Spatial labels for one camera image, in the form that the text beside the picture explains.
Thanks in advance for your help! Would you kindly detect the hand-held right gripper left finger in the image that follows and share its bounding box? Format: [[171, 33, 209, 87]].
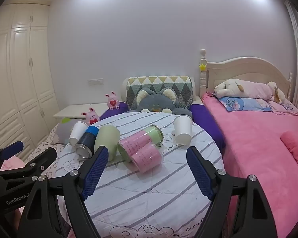
[[20, 145, 110, 238]]

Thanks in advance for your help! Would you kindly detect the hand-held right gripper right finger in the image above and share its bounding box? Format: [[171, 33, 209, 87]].
[[186, 146, 280, 238]]

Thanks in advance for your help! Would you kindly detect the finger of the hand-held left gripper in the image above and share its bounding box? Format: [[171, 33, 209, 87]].
[[0, 147, 58, 179], [0, 140, 24, 172]]

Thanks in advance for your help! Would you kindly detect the blue and black metal cup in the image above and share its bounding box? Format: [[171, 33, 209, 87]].
[[75, 126, 99, 159]]

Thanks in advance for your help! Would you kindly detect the pale green cup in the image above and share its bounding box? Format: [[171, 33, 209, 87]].
[[94, 125, 121, 162]]

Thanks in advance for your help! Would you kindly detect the white paper cup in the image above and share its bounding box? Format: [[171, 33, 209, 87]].
[[173, 115, 193, 145], [69, 121, 88, 146]]

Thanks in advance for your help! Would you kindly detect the pink and green clear cup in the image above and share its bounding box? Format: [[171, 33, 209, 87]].
[[118, 124, 164, 163]]

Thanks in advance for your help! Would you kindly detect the grey and green pillow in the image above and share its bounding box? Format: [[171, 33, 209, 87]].
[[53, 118, 76, 145]]

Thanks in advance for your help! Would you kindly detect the pink bunny toy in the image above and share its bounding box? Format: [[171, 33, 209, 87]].
[[81, 107, 100, 126], [105, 92, 120, 110]]

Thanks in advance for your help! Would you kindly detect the white nightstand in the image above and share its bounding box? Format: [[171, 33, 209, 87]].
[[53, 103, 110, 123]]

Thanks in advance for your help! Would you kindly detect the pink blanket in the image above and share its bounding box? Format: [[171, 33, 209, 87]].
[[201, 92, 298, 238]]

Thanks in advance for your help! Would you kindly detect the blue printed pillow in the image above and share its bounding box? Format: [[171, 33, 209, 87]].
[[218, 96, 272, 112]]

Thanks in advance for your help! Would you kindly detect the grey cat plush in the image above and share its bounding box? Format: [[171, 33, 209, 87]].
[[135, 87, 193, 118]]

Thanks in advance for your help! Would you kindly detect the cream wardrobe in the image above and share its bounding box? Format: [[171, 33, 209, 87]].
[[0, 4, 60, 159]]

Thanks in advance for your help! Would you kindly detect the white and pink plush dog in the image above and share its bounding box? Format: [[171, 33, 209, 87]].
[[214, 79, 286, 105]]

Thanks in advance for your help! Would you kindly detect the pink fluffy cushion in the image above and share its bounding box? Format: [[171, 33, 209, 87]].
[[280, 130, 298, 179]]

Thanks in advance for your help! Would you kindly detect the triangle patterned headboard cushion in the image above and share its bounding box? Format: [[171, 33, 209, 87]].
[[122, 76, 195, 111]]

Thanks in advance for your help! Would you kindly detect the pink printed pillow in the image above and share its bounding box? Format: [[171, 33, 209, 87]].
[[268, 99, 298, 116]]

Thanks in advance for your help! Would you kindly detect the cream wooden headboard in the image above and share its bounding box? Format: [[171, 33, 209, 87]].
[[199, 49, 293, 102]]

